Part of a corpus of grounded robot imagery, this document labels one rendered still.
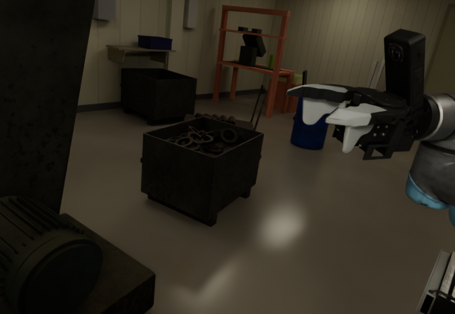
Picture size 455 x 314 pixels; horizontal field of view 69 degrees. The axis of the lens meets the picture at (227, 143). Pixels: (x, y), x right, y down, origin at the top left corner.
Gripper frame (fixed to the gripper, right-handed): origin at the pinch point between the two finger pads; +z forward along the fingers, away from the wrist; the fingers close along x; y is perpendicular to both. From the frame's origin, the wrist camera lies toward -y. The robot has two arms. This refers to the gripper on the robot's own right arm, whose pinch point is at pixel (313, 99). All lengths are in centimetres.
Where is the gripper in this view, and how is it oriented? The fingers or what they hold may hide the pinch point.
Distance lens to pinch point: 42.7
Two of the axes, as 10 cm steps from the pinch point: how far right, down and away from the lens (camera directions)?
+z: -9.1, 0.3, -4.1
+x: -3.7, -4.8, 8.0
